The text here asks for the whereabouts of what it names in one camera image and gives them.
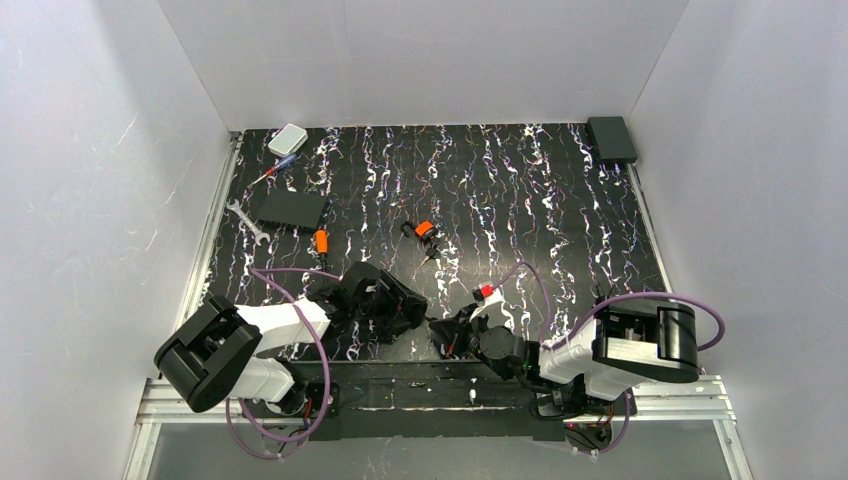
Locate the orange black padlock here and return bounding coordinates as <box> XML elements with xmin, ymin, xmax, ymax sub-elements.
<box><xmin>401</xmin><ymin>221</ymin><xmax>437</xmax><ymax>242</ymax></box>

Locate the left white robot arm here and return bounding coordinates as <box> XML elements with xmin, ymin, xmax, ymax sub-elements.
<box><xmin>154</xmin><ymin>262</ymin><xmax>427</xmax><ymax>416</ymax></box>

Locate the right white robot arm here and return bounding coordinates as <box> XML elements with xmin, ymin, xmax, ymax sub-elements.
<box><xmin>428</xmin><ymin>295</ymin><xmax>699</xmax><ymax>408</ymax></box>

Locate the black front base bar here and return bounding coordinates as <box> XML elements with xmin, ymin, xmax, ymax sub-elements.
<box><xmin>168</xmin><ymin>359</ymin><xmax>704</xmax><ymax>443</ymax></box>

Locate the black flat box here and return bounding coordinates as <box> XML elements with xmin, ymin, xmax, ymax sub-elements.
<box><xmin>257</xmin><ymin>190</ymin><xmax>329</xmax><ymax>232</ymax></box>

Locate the silver wrench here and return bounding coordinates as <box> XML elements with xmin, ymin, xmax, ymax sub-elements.
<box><xmin>226</xmin><ymin>200</ymin><xmax>270</xmax><ymax>246</ymax></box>

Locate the red blue screwdriver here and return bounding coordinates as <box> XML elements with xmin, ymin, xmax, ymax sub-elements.
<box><xmin>250</xmin><ymin>153</ymin><xmax>299</xmax><ymax>187</ymax></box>

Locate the white rounded box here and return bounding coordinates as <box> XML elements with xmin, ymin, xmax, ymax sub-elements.
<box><xmin>267</xmin><ymin>123</ymin><xmax>308</xmax><ymax>157</ymax></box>

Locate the black box in corner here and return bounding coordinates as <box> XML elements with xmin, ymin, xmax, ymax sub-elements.
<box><xmin>586</xmin><ymin>116</ymin><xmax>638</xmax><ymax>166</ymax></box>

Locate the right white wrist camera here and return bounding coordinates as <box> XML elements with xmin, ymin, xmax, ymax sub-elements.
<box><xmin>470</xmin><ymin>283</ymin><xmax>504</xmax><ymax>319</ymax></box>

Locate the orange handled screwdriver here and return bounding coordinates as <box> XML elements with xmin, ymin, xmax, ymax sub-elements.
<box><xmin>313</xmin><ymin>229</ymin><xmax>328</xmax><ymax>272</ymax></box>

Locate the left aluminium rail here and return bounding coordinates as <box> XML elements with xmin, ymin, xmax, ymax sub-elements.
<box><xmin>123</xmin><ymin>132</ymin><xmax>244</xmax><ymax>479</ymax></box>

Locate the aluminium rail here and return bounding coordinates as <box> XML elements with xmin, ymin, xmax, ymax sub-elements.
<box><xmin>123</xmin><ymin>132</ymin><xmax>244</xmax><ymax>479</ymax></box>
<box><xmin>627</xmin><ymin>166</ymin><xmax>753</xmax><ymax>479</ymax></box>

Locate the right aluminium rail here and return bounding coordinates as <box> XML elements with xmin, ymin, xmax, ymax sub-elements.
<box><xmin>627</xmin><ymin>166</ymin><xmax>753</xmax><ymax>479</ymax></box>

